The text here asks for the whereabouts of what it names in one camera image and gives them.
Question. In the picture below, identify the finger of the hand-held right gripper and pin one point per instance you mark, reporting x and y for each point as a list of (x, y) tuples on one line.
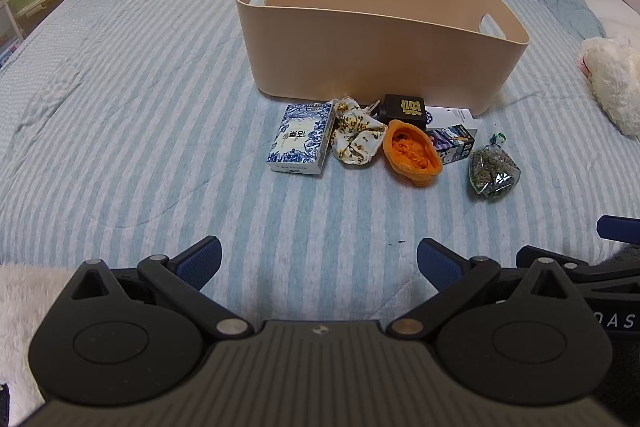
[(621, 228), (575, 263)]

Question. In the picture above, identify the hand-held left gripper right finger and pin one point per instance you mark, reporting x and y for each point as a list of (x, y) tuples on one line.
[(439, 263)]

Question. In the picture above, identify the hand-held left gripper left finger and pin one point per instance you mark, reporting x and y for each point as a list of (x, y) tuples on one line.
[(201, 258)]

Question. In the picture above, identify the mesh sachet of dried herbs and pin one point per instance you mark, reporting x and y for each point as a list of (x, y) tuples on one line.
[(492, 172)]

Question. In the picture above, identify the small purple box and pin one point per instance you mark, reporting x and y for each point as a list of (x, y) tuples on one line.
[(455, 143)]

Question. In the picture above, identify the white flat card box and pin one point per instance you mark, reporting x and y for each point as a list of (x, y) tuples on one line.
[(450, 117)]

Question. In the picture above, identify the floral fabric scrunchie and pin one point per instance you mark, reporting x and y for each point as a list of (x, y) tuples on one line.
[(356, 142)]

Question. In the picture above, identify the white plush toy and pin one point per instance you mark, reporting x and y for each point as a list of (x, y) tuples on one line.
[(615, 77)]

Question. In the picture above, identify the blue white patterned box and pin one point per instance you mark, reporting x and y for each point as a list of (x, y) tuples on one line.
[(300, 139)]

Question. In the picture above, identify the black box with gold print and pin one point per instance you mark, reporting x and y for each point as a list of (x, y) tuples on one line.
[(400, 109)]

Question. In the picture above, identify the blue striped bed quilt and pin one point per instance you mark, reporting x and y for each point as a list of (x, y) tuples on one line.
[(150, 107)]

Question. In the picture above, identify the white fluffy cloth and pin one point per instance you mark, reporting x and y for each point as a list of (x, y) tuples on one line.
[(25, 307)]

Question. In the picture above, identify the white bed sheet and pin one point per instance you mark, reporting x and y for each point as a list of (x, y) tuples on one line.
[(620, 12)]

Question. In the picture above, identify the beige storage basket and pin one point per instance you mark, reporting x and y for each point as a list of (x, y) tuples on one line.
[(350, 57)]

